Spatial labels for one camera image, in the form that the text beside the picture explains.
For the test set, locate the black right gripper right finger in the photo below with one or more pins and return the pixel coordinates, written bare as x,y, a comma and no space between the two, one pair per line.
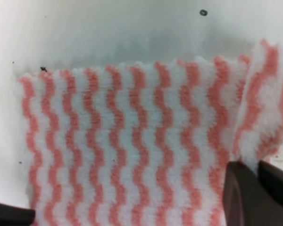
253,199

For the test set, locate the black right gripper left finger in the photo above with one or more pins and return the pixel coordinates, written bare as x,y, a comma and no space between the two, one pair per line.
15,216

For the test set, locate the pink white striped towel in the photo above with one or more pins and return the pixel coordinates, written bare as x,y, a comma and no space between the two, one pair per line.
147,144

